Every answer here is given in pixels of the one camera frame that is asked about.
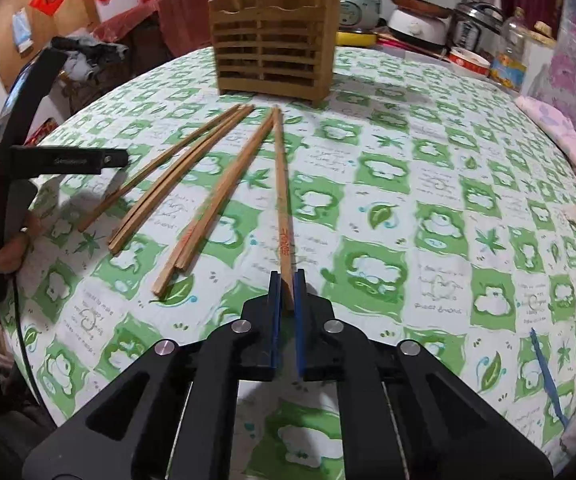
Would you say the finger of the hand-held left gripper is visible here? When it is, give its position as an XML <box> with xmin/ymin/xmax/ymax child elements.
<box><xmin>90</xmin><ymin>149</ymin><xmax>129</xmax><ymax>174</ymax></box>

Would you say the clear plastic oil bottle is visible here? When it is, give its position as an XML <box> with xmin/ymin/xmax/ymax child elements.
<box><xmin>490</xmin><ymin>7</ymin><xmax>529</xmax><ymax>92</ymax></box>

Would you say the pink floral cloth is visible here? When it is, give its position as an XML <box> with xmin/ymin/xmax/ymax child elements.
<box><xmin>514</xmin><ymin>94</ymin><xmax>576</xmax><ymax>257</ymax></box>

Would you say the pale green rice cooker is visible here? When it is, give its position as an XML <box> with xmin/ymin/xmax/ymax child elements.
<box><xmin>338</xmin><ymin>0</ymin><xmax>384</xmax><ymax>32</ymax></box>

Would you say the pile of grey clothes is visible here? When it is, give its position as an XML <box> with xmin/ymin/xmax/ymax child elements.
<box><xmin>59</xmin><ymin>34</ymin><xmax>129</xmax><ymax>82</ymax></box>

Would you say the wooden chair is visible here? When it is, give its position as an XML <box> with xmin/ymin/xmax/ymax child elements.
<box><xmin>62</xmin><ymin>60</ymin><xmax>134</xmax><ymax>117</ymax></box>

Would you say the black cable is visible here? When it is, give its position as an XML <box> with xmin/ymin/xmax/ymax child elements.
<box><xmin>10</xmin><ymin>274</ymin><xmax>59</xmax><ymax>422</ymax></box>

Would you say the person's left hand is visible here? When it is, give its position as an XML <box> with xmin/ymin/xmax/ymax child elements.
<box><xmin>0</xmin><ymin>210</ymin><xmax>44</xmax><ymax>276</ymax></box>

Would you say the wooden slatted chopstick holder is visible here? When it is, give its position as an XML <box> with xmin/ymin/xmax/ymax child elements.
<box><xmin>208</xmin><ymin>0</ymin><xmax>341</xmax><ymax>107</ymax></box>

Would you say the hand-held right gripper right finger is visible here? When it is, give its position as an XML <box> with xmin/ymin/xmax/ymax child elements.
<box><xmin>293</xmin><ymin>269</ymin><xmax>554</xmax><ymax>480</ymax></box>

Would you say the red gift box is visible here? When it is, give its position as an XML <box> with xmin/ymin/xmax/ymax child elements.
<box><xmin>24</xmin><ymin>117</ymin><xmax>59</xmax><ymax>147</ymax></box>

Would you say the red and white bowl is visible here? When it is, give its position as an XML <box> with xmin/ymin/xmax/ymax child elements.
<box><xmin>448</xmin><ymin>47</ymin><xmax>492</xmax><ymax>77</ymax></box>

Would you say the brown frying pan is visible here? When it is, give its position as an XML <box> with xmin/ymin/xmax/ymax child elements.
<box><xmin>389</xmin><ymin>0</ymin><xmax>455</xmax><ymax>19</ymax></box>

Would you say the blue white wall calendar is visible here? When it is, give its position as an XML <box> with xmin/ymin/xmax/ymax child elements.
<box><xmin>12</xmin><ymin>7</ymin><xmax>35</xmax><ymax>56</ymax></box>

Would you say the blue plastic strip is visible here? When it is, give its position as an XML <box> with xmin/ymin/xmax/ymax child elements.
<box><xmin>529</xmin><ymin>328</ymin><xmax>570</xmax><ymax>429</ymax></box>

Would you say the red cloth covered table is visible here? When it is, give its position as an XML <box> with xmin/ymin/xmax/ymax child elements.
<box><xmin>92</xmin><ymin>0</ymin><xmax>229</xmax><ymax>62</ymax></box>

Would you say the silver pressure cooker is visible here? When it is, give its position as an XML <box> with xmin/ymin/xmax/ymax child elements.
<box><xmin>447</xmin><ymin>2</ymin><xmax>505</xmax><ymax>57</ymax></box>

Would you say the white electric cooker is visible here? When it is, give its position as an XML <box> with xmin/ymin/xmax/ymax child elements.
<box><xmin>386</xmin><ymin>7</ymin><xmax>449</xmax><ymax>49</ymax></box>

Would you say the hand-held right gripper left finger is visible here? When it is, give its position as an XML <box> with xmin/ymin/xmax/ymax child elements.
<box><xmin>22</xmin><ymin>270</ymin><xmax>283</xmax><ymax>480</ymax></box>

